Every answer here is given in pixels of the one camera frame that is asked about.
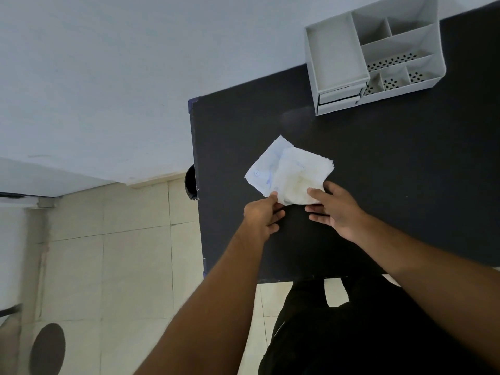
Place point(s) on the person's left forearm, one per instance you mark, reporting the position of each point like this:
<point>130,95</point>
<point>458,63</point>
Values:
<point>211,308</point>

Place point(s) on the person's left hand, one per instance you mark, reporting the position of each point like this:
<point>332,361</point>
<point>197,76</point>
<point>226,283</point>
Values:
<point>259,216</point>

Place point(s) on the person's left middle finger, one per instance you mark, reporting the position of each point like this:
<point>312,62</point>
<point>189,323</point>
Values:
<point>279,217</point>

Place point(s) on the person's right thumb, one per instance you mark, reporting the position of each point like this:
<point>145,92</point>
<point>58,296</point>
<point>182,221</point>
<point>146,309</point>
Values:
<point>317,194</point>

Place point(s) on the dark round disc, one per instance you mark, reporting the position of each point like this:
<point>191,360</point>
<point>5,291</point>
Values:
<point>47,349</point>

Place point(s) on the grey plastic desk organizer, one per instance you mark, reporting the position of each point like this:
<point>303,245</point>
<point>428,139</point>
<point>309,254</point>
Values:
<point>340,54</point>

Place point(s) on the person's right middle finger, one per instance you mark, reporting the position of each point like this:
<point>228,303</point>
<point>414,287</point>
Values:
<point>319,219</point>

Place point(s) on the white sheet with blue marks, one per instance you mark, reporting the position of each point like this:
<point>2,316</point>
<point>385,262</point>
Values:
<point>265,167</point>

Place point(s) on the person's right forearm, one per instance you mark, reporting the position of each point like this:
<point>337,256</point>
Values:
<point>433,281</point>

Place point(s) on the person's right hand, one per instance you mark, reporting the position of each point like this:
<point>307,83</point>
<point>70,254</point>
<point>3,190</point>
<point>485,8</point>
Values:
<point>340,212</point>

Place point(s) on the white tissue stack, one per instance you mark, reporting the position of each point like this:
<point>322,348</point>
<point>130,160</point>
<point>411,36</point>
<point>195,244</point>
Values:
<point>302,175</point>

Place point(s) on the person's left thumb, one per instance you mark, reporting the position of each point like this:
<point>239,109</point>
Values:
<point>274,198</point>

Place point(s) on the person's black clothing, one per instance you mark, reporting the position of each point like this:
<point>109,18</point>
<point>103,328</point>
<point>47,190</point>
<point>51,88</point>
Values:
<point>363,335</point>

